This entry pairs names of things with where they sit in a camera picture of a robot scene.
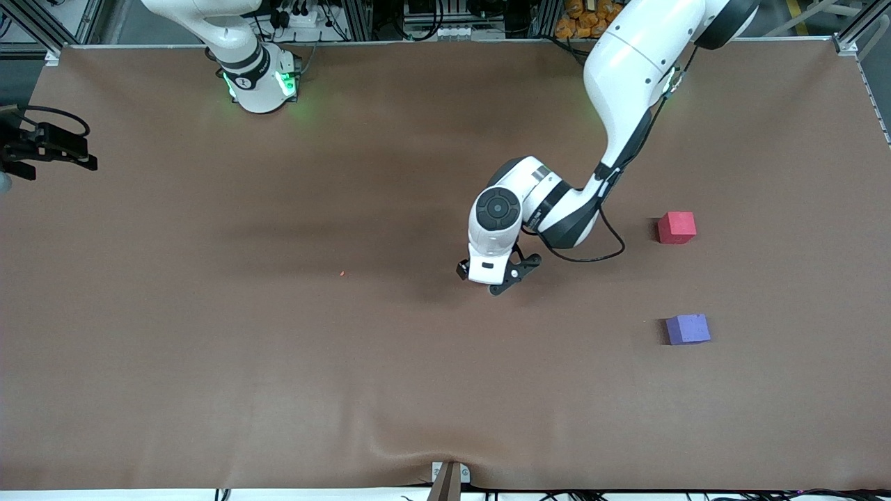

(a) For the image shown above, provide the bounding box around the red foam block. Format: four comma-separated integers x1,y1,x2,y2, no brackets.
657,212,697,245

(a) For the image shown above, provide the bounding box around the purple foam block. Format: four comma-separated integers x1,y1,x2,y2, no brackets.
665,314,711,346

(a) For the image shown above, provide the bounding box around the brown table mat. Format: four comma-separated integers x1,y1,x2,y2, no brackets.
0,38,891,491

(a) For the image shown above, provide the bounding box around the bag of orange snacks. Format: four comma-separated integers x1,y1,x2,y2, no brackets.
555,0,627,40

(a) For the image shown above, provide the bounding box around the white power strip with plugs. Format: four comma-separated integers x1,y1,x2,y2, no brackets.
277,6,328,30

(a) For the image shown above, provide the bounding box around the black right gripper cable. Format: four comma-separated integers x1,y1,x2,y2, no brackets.
19,106,91,138

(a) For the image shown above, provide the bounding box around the aluminium frame corner post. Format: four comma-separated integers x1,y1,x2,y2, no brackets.
833,0,891,56
0,0,65,67

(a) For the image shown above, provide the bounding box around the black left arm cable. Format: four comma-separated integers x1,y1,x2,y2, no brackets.
519,66,686,264

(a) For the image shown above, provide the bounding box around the metal clamp bracket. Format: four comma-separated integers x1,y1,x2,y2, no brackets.
428,461,471,501

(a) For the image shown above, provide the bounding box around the aluminium frame upright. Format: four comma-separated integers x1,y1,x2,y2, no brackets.
346,0,374,41
533,0,561,39

